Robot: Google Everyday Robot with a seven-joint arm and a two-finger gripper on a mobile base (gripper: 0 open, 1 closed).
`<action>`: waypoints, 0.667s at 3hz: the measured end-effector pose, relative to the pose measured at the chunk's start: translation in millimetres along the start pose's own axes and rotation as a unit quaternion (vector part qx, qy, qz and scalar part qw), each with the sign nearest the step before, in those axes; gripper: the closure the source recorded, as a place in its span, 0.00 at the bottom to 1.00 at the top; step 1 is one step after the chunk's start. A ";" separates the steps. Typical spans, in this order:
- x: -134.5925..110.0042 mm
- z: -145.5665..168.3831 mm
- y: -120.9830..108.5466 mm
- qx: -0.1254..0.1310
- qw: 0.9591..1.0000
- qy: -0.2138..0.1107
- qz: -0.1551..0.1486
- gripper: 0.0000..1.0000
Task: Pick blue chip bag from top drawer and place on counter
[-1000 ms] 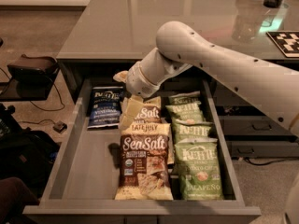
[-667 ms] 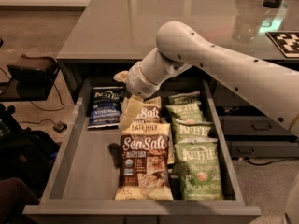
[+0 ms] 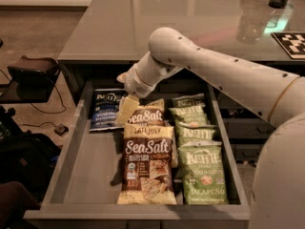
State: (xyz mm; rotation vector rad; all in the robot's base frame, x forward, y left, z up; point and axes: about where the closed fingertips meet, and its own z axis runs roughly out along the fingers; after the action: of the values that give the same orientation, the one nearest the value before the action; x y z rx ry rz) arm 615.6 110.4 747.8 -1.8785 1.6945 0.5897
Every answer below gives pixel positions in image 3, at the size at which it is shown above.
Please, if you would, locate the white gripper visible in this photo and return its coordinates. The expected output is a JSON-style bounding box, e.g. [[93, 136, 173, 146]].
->
[[114, 63, 155, 126]]

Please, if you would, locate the blue Kettle chip bag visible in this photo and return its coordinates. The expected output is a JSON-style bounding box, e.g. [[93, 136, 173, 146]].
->
[[90, 89, 127, 132]]

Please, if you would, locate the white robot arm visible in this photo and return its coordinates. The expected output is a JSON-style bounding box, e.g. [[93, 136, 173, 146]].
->
[[117, 28, 305, 229]]

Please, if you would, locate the brown Sea Salt bag rear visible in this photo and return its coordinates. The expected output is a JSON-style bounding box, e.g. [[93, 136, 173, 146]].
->
[[127, 99, 165, 126]]

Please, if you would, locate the brown sea salt bag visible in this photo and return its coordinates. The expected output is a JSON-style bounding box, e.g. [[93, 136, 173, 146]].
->
[[117, 124, 176, 205], [127, 99, 165, 126]]

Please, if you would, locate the brown Sea Salt bag front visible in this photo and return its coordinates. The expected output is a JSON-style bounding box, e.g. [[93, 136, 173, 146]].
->
[[117, 124, 176, 205]]

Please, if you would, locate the open grey top drawer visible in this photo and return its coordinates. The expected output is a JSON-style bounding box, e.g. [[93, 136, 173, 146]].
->
[[25, 80, 250, 229]]

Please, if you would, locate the green chip bag rear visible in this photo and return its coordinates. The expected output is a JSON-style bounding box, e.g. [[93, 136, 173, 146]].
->
[[173, 94, 205, 108]]

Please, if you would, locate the green jalapeno chip bag front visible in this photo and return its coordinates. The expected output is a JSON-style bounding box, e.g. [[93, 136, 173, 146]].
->
[[178, 140, 228, 205]]

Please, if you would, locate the black bag on floor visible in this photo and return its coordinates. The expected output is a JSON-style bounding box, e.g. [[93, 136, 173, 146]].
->
[[0, 106, 61, 202]]

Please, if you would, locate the black power adapter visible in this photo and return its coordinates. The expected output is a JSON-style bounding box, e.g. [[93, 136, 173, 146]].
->
[[54, 124, 69, 136]]

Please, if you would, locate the black device on stand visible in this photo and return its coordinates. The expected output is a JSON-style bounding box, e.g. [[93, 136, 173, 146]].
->
[[8, 55, 60, 87]]

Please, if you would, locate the dark red chair seat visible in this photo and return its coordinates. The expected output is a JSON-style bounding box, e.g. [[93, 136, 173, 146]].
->
[[0, 181, 40, 229]]

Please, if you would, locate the black white marker tag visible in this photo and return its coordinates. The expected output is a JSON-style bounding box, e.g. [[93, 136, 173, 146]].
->
[[272, 31, 305, 59]]

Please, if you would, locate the black cable on floor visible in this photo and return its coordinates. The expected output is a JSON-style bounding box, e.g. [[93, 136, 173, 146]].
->
[[0, 68, 68, 129]]

